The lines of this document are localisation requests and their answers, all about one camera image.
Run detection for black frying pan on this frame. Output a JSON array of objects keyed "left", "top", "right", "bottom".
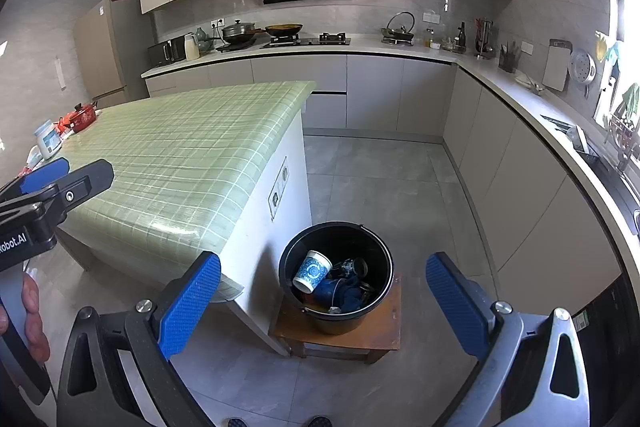
[{"left": 264, "top": 23, "right": 304, "bottom": 38}]

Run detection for round metal strainer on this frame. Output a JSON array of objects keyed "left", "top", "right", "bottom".
[{"left": 569, "top": 48, "right": 597, "bottom": 84}]

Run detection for kitchen window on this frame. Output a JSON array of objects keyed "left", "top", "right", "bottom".
[{"left": 595, "top": 0, "right": 640, "bottom": 142}]

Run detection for black microwave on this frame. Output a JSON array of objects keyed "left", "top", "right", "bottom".
[{"left": 147, "top": 36, "right": 187, "bottom": 68}]

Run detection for black appliance door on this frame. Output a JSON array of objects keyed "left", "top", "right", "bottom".
[{"left": 570, "top": 272, "right": 631, "bottom": 408}]

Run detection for white cutting board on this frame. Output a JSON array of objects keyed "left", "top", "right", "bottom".
[{"left": 542, "top": 39, "right": 572, "bottom": 92}]

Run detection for kitchen sink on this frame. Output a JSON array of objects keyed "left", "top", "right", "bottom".
[{"left": 540, "top": 114, "right": 640, "bottom": 233}]

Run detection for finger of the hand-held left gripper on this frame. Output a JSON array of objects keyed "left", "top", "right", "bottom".
[
  {"left": 0, "top": 158, "right": 71, "bottom": 198},
  {"left": 0, "top": 159, "right": 115, "bottom": 230}
]

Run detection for wooden stool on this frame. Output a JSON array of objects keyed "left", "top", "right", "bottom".
[{"left": 268, "top": 274, "right": 402, "bottom": 365}]

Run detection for metal kettle with handle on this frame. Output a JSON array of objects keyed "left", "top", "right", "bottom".
[{"left": 381, "top": 11, "right": 417, "bottom": 44}]

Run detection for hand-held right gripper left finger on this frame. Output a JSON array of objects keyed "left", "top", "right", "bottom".
[{"left": 56, "top": 251, "right": 223, "bottom": 427}]

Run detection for grey kitchen counter cabinets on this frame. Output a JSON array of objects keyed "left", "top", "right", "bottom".
[{"left": 141, "top": 34, "right": 640, "bottom": 323}]

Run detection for person's left hand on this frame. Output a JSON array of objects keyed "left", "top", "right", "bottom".
[{"left": 21, "top": 277, "right": 51, "bottom": 364}]

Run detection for white table base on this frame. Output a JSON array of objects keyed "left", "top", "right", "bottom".
[{"left": 220, "top": 109, "right": 313, "bottom": 355}]

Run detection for wok with glass lid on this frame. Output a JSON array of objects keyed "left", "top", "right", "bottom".
[{"left": 220, "top": 20, "right": 266, "bottom": 45}]

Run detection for grey socket panel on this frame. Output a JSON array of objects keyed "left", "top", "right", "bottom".
[{"left": 268, "top": 157, "right": 290, "bottom": 220}]

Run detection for black plastic bucket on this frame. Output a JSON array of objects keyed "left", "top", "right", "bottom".
[{"left": 278, "top": 222, "right": 396, "bottom": 335}]

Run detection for white jar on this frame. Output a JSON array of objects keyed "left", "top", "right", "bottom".
[{"left": 33, "top": 119, "right": 63, "bottom": 160}]

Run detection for metal utensil rack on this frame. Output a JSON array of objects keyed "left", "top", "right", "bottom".
[{"left": 472, "top": 18, "right": 496, "bottom": 58}]

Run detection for green checked tablecloth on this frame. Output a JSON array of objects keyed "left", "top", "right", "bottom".
[{"left": 40, "top": 80, "right": 317, "bottom": 303}]

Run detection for red cooking pot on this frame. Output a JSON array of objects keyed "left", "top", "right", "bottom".
[{"left": 60, "top": 102, "right": 99, "bottom": 132}]

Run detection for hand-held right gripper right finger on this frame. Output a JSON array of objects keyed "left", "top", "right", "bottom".
[{"left": 425, "top": 251, "right": 603, "bottom": 427}]

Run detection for beige refrigerator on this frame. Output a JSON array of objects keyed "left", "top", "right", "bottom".
[{"left": 74, "top": 0, "right": 151, "bottom": 110}]

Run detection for black utensil holder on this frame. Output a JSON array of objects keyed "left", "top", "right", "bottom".
[{"left": 498, "top": 41, "right": 519, "bottom": 74}]

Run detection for blue mug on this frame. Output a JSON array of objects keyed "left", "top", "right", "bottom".
[{"left": 314, "top": 277, "right": 351, "bottom": 308}]

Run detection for black gas stove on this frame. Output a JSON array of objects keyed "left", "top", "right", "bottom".
[{"left": 260, "top": 33, "right": 352, "bottom": 48}]

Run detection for blue white patterned paper cup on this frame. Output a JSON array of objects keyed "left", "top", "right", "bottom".
[{"left": 292, "top": 250, "right": 333, "bottom": 294}]

